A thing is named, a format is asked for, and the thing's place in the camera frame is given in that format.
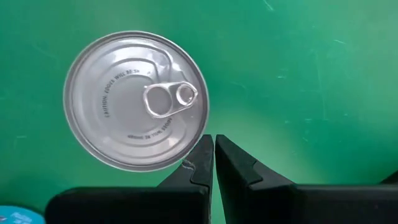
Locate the gold-lid can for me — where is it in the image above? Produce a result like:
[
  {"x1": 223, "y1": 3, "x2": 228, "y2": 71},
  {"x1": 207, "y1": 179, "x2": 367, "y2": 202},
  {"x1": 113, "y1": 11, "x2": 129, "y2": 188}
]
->
[{"x1": 0, "y1": 205, "x2": 47, "y2": 224}]

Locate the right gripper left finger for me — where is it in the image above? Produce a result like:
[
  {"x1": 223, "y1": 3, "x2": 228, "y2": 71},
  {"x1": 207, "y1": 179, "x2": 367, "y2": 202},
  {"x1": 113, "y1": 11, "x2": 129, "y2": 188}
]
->
[{"x1": 44, "y1": 134, "x2": 215, "y2": 224}]

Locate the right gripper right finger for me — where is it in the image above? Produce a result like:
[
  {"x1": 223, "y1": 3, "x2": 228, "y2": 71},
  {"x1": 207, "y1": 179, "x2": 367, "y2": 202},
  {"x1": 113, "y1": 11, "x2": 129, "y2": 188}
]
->
[{"x1": 215, "y1": 134, "x2": 398, "y2": 224}]

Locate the teal tuna can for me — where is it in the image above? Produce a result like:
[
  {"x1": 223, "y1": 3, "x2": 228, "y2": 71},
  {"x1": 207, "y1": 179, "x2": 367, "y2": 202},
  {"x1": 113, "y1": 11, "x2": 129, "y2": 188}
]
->
[{"x1": 63, "y1": 30, "x2": 210, "y2": 173}]

